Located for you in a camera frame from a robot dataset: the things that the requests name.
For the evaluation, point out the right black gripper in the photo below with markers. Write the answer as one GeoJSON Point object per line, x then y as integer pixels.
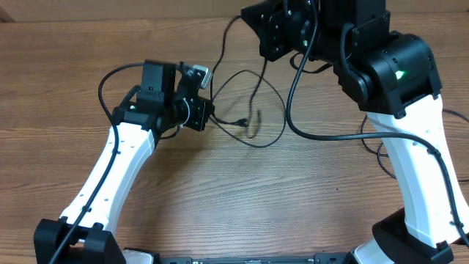
{"type": "Point", "coordinates": [265, 25]}

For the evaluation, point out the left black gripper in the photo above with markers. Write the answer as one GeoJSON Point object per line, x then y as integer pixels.
{"type": "Point", "coordinates": [203, 108]}

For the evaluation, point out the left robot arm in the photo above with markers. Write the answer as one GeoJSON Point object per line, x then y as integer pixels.
{"type": "Point", "coordinates": [167, 97]}

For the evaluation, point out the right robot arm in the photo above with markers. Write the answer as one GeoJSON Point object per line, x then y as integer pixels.
{"type": "Point", "coordinates": [393, 78]}

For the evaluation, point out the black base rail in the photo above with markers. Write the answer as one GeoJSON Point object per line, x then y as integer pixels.
{"type": "Point", "coordinates": [318, 258]}

